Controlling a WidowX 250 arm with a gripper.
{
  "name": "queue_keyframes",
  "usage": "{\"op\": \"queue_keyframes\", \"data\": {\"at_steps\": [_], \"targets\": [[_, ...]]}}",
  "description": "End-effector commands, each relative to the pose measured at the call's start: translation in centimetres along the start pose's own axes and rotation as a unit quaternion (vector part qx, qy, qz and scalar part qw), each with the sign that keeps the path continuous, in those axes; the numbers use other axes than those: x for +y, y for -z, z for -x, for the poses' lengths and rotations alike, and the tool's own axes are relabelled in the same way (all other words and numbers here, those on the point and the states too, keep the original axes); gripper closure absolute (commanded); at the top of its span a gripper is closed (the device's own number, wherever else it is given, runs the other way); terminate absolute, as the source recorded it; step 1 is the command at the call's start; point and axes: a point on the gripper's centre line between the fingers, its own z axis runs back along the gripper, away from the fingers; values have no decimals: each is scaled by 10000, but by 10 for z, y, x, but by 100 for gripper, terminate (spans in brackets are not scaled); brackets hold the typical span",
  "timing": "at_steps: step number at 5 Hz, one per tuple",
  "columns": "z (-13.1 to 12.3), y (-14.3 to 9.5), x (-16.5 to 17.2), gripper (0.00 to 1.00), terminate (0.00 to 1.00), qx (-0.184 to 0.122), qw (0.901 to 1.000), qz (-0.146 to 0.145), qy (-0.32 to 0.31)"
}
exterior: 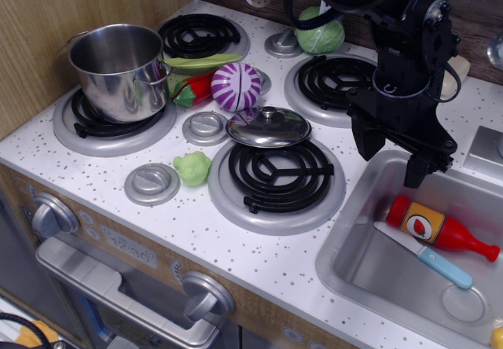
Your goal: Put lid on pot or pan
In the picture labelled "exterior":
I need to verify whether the front right black burner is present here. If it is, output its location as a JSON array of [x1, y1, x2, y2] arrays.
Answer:
[[207, 139, 346, 236]]

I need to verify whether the small green toy lettuce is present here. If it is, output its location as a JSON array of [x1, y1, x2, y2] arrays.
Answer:
[[173, 151, 212, 187]]

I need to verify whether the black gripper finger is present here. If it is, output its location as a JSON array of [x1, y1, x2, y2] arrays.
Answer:
[[351, 116, 386, 161], [404, 150, 453, 189]]

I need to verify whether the silver sink basin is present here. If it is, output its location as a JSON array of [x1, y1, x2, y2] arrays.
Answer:
[[316, 151, 502, 348]]

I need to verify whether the yellow toy at bottom left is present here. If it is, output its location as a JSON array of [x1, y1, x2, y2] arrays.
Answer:
[[15, 321, 60, 347]]

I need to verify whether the red toy chili pepper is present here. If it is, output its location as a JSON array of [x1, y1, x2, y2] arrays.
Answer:
[[172, 71, 215, 108]]

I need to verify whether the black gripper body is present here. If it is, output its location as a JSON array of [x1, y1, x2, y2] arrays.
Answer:
[[347, 88, 457, 156]]

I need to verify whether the oven clock display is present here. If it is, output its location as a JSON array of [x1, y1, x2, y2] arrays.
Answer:
[[100, 225, 158, 269]]

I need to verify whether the silver faucet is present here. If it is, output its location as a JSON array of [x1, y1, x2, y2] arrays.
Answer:
[[486, 32, 503, 70]]

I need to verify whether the purple white toy onion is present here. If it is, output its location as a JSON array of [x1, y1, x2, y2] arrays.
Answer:
[[211, 62, 262, 112]]

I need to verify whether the silver stovetop knob middle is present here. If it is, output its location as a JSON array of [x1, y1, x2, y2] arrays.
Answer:
[[182, 112, 228, 146]]

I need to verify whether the front left black burner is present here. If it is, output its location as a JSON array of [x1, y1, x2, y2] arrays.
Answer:
[[53, 88, 177, 157]]

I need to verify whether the cream toy bottle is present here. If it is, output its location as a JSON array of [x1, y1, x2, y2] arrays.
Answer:
[[440, 56, 470, 101]]

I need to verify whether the black cable bottom left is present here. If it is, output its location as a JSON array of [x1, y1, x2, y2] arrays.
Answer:
[[0, 312, 54, 345]]

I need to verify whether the yellow toy at bottom right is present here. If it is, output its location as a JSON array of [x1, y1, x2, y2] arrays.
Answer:
[[490, 326, 503, 349]]

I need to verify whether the back left black burner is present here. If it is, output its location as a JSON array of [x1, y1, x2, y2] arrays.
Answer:
[[156, 13, 250, 59]]

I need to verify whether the blue handled toy knife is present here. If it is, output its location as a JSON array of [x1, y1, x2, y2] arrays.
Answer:
[[373, 222, 473, 289]]

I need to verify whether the right silver oven knob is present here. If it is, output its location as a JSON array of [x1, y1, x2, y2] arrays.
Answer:
[[182, 270, 235, 322]]

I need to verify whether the steel pot lid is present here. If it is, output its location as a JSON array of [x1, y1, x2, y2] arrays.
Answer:
[[226, 106, 312, 149]]

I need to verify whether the green toy cabbage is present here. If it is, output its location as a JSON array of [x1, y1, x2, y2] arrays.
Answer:
[[296, 20, 345, 55]]

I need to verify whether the silver stovetop knob back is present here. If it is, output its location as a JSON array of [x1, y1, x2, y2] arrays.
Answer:
[[264, 28, 303, 58]]

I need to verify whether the green toy pea pod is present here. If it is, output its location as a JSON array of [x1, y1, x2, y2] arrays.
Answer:
[[163, 53, 243, 70]]

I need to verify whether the white toy spatula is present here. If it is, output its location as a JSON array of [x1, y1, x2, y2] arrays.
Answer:
[[318, 0, 331, 16]]

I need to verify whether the left silver oven knob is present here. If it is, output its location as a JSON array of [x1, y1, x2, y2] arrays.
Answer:
[[31, 192, 80, 239]]

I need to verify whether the black burner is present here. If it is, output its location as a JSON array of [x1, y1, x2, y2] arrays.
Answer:
[[207, 139, 346, 236], [53, 88, 177, 157], [284, 55, 376, 129], [156, 13, 250, 59]]

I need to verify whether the silver oven knob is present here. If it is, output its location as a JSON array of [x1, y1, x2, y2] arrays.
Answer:
[[182, 270, 235, 322], [31, 192, 80, 239]]

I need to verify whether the yellow toy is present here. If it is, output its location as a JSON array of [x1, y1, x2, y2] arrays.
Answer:
[[490, 326, 503, 349], [15, 321, 60, 347]]

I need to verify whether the red toy ketchup bottle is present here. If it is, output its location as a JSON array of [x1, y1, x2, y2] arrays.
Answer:
[[385, 196, 501, 263]]

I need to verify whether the back right black burner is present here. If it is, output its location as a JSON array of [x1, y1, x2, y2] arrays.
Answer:
[[284, 55, 376, 129]]

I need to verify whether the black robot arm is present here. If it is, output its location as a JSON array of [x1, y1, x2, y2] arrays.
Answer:
[[284, 0, 460, 189]]

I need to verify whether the stainless steel pot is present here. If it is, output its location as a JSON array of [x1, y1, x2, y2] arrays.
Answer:
[[68, 24, 171, 123]]

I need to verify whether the silver stovetop knob behind onion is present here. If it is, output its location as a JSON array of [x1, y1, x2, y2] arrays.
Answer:
[[255, 69, 272, 96]]

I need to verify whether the silver oven door handle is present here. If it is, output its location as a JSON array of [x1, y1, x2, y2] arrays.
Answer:
[[36, 237, 219, 348]]

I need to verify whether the silver stovetop knob front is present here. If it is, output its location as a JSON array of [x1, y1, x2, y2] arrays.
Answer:
[[124, 163, 181, 207]]

